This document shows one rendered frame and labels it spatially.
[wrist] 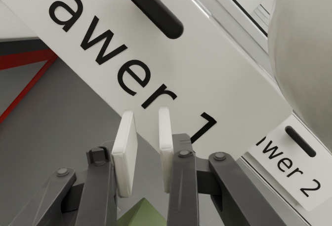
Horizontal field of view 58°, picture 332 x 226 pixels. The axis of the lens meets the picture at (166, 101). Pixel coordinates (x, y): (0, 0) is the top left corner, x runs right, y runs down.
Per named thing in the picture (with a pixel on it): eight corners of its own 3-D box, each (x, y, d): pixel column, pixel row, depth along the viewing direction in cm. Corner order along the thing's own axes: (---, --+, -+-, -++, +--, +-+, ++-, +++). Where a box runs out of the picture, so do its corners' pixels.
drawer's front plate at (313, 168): (308, 212, 61) (355, 179, 58) (209, 112, 58) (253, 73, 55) (305, 207, 62) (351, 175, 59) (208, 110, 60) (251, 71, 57)
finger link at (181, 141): (175, 175, 15) (234, 170, 15) (170, 133, 20) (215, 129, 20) (177, 201, 15) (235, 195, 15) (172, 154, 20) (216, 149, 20)
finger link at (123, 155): (131, 198, 17) (118, 199, 17) (138, 143, 24) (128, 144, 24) (124, 152, 16) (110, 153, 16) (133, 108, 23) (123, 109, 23)
